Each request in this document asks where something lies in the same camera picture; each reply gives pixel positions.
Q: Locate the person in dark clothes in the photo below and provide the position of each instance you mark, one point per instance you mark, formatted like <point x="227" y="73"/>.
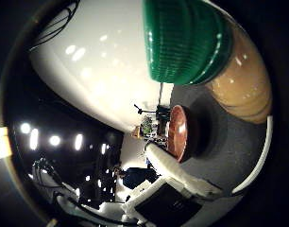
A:
<point x="139" y="177"/>

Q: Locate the black tripod stand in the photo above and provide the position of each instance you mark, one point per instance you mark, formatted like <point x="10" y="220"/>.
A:
<point x="144" y="110"/>

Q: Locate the brown wooden bowl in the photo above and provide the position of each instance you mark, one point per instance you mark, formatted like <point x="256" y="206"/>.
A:
<point x="178" y="132"/>

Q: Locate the orange juice bottle green cap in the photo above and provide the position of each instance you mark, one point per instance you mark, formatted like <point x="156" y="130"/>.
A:
<point x="195" y="47"/>

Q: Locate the green plant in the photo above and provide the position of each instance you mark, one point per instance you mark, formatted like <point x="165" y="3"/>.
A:
<point x="147" y="126"/>

